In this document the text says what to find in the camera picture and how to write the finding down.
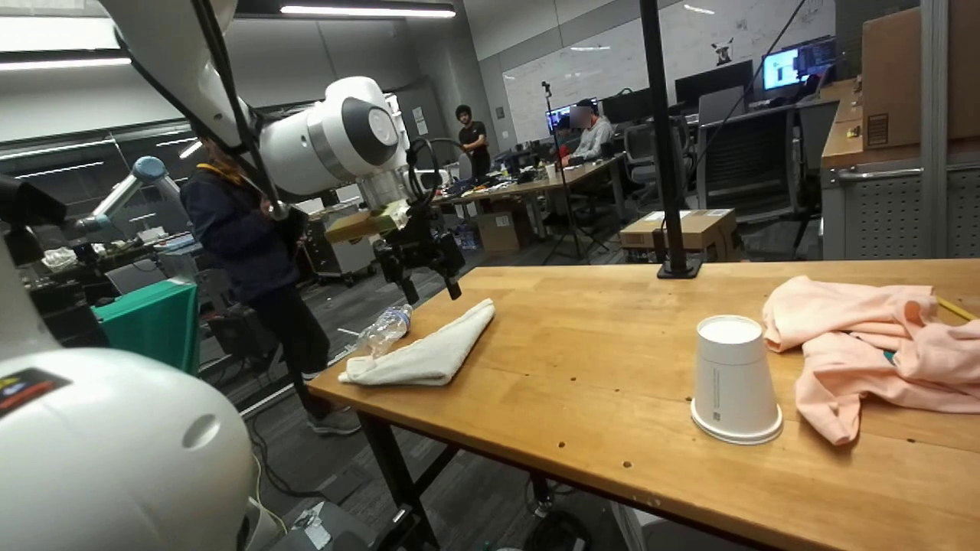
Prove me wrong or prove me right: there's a white towel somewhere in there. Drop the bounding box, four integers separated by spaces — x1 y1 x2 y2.
336 297 499 388

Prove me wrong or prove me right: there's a low wooden box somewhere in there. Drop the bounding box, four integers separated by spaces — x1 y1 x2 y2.
619 206 742 256

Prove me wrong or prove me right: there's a standing person in black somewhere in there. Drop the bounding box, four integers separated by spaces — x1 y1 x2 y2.
454 100 497 183

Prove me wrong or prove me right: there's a grey mesh cabinet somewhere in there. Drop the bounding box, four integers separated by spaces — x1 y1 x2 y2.
821 150 980 256

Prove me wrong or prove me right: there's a pink cloth garment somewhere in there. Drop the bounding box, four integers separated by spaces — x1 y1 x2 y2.
760 273 980 449

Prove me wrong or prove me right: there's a black vertical stand pole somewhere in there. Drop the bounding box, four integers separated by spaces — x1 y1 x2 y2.
637 0 708 282

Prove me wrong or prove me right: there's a grey metal post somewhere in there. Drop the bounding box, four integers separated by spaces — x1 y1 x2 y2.
915 0 956 256

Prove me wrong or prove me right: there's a black table leg frame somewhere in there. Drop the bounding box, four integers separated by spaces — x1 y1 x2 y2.
355 409 595 551

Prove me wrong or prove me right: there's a lit computer monitor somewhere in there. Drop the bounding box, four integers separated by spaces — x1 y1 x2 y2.
760 40 836 99

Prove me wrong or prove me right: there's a green plastic bin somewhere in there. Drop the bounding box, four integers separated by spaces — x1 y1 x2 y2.
92 275 203 376

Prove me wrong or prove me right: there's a person in dark jacket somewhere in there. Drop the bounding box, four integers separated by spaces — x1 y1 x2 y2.
182 141 361 440

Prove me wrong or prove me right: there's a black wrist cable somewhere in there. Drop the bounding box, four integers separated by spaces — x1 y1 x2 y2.
404 136 468 224

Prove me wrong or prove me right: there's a large cardboard box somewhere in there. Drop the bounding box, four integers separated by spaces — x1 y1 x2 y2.
856 0 980 148

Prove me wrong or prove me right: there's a white paper cup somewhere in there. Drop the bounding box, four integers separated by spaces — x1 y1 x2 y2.
688 313 788 446

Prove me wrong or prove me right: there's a seated person in grey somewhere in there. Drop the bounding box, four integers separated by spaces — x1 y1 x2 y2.
566 99 619 165

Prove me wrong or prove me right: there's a yellow pencil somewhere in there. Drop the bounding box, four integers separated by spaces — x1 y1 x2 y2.
934 293 980 325

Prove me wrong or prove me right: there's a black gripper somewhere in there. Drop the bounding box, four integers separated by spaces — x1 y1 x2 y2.
376 209 468 305

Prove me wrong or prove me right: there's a dark computer monitor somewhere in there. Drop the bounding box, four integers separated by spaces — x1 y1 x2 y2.
675 59 757 111

